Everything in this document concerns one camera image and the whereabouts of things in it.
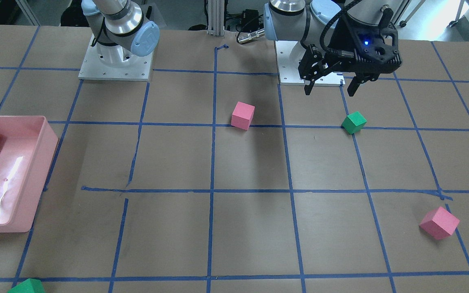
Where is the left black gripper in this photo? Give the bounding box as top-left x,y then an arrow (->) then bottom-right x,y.
298,24 -> 403,97

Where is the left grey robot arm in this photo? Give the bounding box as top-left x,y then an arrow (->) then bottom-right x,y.
263,0 -> 402,96

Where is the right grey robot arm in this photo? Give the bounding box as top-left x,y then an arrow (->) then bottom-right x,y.
81,0 -> 160,57

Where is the green cube far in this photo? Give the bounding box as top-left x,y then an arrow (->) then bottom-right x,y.
341,111 -> 367,135

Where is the pink cube centre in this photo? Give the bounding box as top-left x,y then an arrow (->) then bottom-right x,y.
230,101 -> 255,131

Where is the pink cube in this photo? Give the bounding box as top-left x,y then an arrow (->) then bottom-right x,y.
230,101 -> 255,131
419,207 -> 460,241

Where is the pink cube far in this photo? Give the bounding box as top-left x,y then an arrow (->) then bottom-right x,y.
419,207 -> 460,241

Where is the pink plastic bin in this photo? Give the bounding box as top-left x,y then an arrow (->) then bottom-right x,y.
0,116 -> 58,232

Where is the green cube near bin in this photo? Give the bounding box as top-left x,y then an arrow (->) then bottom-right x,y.
7,278 -> 46,293

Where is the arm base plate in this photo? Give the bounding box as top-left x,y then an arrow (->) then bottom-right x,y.
78,35 -> 154,81
274,41 -> 345,87

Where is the aluminium frame post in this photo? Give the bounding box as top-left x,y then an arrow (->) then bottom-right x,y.
206,0 -> 225,37

